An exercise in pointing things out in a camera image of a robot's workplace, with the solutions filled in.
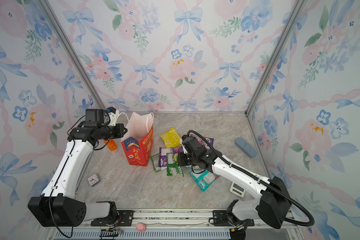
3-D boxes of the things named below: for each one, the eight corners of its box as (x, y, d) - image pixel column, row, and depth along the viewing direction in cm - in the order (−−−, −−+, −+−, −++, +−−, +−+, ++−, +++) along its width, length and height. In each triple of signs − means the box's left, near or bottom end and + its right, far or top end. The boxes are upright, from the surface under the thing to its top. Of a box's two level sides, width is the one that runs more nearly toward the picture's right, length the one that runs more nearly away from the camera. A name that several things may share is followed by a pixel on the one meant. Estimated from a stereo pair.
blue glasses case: (252, 159, 97) (254, 157, 95) (232, 143, 105) (233, 140, 103) (257, 154, 99) (259, 151, 97) (237, 138, 107) (238, 136, 105)
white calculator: (229, 190, 85) (230, 189, 83) (231, 183, 87) (232, 182, 85) (242, 197, 83) (244, 196, 80) (244, 190, 85) (246, 188, 83)
